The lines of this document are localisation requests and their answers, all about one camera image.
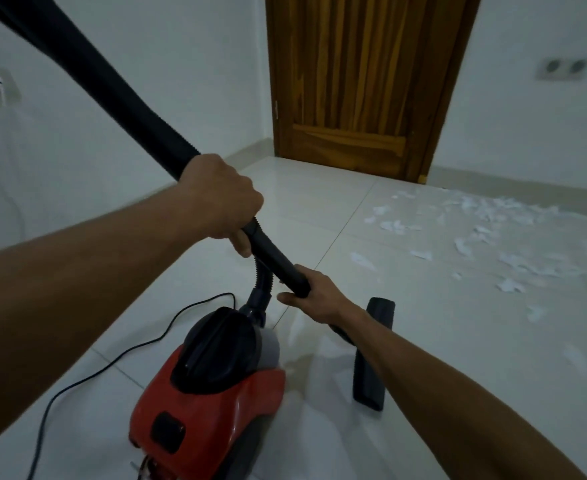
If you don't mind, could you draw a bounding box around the person's right forearm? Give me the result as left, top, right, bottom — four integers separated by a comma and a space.
329, 305, 587, 480

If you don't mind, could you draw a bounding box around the black vacuum floor nozzle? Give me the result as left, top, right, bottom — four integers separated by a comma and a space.
352, 297, 397, 412

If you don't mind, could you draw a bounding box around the brown wooden door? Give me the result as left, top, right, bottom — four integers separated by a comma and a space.
265, 0, 483, 184

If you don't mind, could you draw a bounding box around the person's left forearm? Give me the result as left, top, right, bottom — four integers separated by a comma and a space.
0, 181, 209, 456

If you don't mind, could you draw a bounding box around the red and black vacuum cleaner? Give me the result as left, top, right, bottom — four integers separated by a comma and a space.
128, 287, 288, 480

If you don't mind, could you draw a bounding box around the person's left hand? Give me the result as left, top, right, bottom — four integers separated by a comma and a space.
179, 154, 265, 259

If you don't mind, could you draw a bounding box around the black corrugated vacuum hose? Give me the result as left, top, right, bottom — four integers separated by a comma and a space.
0, 0, 277, 306

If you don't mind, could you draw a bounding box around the black power cord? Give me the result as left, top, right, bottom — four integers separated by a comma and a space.
26, 293, 238, 480

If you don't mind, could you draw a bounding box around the person's right hand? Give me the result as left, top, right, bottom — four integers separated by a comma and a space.
277, 265, 365, 329

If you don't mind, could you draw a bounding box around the black vacuum wand tube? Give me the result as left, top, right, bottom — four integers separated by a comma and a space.
240, 218, 358, 349

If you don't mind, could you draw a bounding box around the scatter of white paper scraps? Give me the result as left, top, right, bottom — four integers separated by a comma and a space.
349, 189, 587, 380

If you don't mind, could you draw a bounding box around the grey double wall socket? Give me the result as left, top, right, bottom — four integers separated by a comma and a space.
535, 57, 587, 82

